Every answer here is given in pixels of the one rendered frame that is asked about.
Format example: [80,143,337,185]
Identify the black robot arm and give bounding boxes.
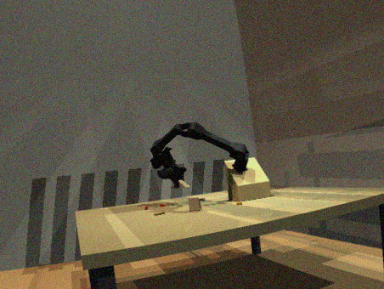
[150,122,249,173]

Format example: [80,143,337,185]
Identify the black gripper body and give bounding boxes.
[161,158,187,178]

